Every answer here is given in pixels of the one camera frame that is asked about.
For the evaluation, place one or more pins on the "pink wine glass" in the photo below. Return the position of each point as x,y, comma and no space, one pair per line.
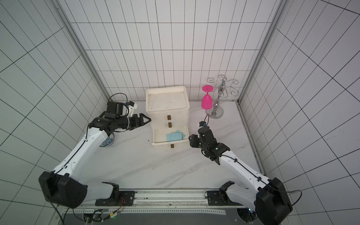
207,101

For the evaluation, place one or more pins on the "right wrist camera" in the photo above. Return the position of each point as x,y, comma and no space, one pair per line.
202,124

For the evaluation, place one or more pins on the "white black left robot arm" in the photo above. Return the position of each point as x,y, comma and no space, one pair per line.
61,186

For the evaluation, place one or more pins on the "white bottom pull-out drawer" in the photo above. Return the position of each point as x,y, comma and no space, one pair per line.
160,143

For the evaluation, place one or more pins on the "blue white patterned plate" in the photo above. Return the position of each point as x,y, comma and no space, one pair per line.
108,141

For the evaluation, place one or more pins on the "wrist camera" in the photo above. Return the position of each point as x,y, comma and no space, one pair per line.
120,109
202,124

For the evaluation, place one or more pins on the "white plastic drawer cabinet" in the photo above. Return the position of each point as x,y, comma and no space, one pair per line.
168,107

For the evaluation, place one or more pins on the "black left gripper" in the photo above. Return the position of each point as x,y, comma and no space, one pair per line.
137,123

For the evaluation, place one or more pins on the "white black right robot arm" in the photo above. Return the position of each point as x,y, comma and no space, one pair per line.
266,197

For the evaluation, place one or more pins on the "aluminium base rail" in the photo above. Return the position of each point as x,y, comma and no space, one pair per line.
160,201

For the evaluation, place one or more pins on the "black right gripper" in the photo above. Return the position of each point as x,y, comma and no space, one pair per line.
195,140

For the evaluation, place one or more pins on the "blue sticky note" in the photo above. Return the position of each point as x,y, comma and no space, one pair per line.
178,135
169,137

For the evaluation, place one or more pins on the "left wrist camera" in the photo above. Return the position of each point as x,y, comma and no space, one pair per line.
120,109

